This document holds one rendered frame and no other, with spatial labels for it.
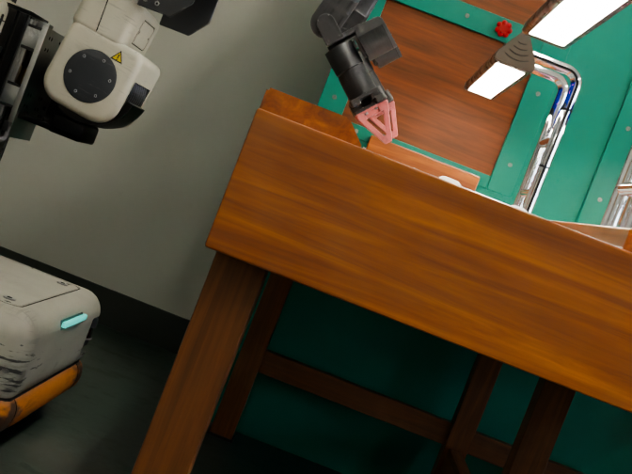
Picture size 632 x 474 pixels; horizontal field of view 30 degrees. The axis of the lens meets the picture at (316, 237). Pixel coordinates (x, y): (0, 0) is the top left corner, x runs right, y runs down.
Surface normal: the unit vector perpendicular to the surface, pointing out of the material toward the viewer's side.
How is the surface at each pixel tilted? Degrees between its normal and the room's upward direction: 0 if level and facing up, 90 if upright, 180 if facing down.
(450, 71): 90
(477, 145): 90
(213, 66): 90
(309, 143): 90
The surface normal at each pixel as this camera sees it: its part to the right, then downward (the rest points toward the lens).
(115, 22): -0.04, 0.03
